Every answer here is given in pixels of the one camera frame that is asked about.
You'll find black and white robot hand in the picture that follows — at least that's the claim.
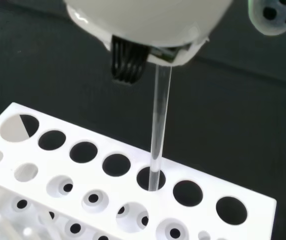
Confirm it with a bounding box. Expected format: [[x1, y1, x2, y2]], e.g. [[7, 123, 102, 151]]
[[64, 0, 286, 87]]

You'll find white test tube rack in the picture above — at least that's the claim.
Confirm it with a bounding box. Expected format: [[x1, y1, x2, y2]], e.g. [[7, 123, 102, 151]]
[[0, 101, 277, 240]]

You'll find black bench cloth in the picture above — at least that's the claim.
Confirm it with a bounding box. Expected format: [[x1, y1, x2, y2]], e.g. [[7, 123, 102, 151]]
[[0, 0, 286, 240]]

